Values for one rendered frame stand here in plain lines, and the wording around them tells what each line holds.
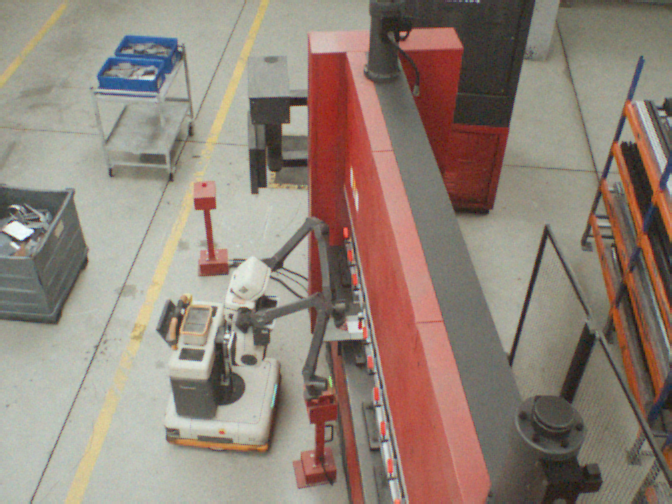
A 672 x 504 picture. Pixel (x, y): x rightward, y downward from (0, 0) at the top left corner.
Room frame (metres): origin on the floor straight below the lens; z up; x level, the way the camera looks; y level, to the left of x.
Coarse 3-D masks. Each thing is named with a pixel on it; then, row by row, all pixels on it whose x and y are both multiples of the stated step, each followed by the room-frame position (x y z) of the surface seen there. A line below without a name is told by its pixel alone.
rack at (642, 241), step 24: (624, 120) 4.92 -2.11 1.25; (624, 168) 4.59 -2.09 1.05; (648, 168) 4.14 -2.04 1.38; (600, 192) 4.92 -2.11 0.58; (624, 192) 4.78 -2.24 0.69; (600, 216) 4.93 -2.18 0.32; (648, 216) 3.87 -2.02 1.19; (600, 240) 4.59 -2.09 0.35; (648, 240) 3.83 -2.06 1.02; (624, 264) 3.96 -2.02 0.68; (648, 264) 3.61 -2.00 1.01; (624, 288) 3.85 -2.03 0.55; (624, 336) 3.58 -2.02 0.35; (648, 336) 3.27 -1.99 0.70; (624, 360) 3.40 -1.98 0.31; (648, 360) 3.11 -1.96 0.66
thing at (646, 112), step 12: (636, 108) 4.78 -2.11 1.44; (648, 108) 4.78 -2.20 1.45; (648, 120) 4.59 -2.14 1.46; (660, 120) 4.63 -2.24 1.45; (648, 132) 4.43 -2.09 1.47; (660, 132) 4.47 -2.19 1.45; (648, 144) 4.34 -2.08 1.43; (660, 144) 4.34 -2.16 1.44; (660, 156) 4.15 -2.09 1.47; (660, 168) 4.02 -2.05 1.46
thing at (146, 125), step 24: (96, 96) 5.72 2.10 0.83; (120, 96) 5.73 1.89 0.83; (96, 120) 5.65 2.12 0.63; (120, 120) 6.13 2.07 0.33; (144, 120) 6.14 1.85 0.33; (168, 120) 6.16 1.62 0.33; (192, 120) 6.44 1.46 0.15; (120, 144) 5.73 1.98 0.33; (144, 144) 5.75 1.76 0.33; (168, 144) 5.76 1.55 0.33; (168, 168) 5.60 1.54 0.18
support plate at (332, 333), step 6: (330, 318) 3.06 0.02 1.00; (348, 318) 3.06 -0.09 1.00; (354, 318) 3.07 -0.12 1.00; (330, 324) 3.01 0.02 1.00; (330, 330) 2.97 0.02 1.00; (336, 330) 2.97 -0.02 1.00; (342, 330) 2.97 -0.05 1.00; (324, 336) 2.92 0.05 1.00; (330, 336) 2.92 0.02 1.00; (336, 336) 2.92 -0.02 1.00; (342, 336) 2.92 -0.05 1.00; (348, 336) 2.92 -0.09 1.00; (354, 336) 2.93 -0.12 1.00; (360, 336) 2.93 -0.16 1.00
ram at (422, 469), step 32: (352, 128) 3.62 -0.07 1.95; (352, 160) 3.57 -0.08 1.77; (352, 192) 3.51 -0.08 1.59; (384, 256) 2.53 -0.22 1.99; (384, 288) 2.47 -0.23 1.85; (384, 320) 2.41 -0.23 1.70; (384, 352) 2.35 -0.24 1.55; (416, 384) 1.80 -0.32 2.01; (416, 416) 1.74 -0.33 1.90; (416, 448) 1.68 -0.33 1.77; (416, 480) 1.62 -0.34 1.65
